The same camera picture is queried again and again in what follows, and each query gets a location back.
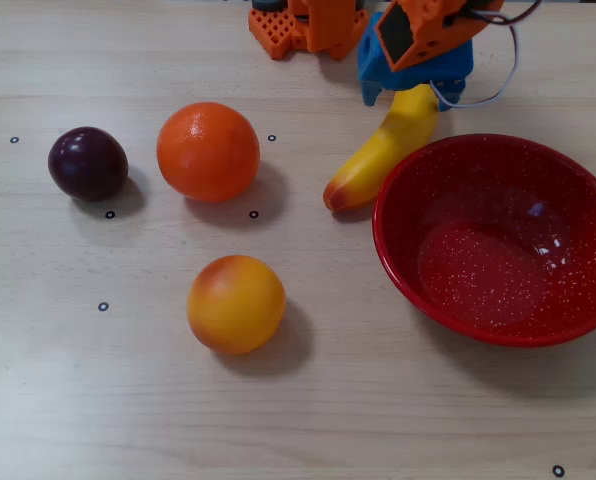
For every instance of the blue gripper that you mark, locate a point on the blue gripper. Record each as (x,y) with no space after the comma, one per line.
(414,75)

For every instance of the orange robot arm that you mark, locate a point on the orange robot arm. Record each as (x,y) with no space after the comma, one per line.
(428,40)

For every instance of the red speckled bowl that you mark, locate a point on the red speckled bowl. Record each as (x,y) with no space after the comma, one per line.
(498,260)

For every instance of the yellow-orange peach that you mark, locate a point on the yellow-orange peach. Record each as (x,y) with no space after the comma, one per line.
(235,305)

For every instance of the dark purple plum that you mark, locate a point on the dark purple plum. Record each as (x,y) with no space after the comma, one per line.
(88,163)

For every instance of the orange fruit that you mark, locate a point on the orange fruit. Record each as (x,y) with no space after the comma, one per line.
(208,152)

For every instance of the orange robot base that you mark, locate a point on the orange robot base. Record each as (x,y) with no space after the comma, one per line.
(308,30)

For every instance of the yellow toy banana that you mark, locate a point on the yellow toy banana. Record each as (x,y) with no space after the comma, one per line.
(378,160)

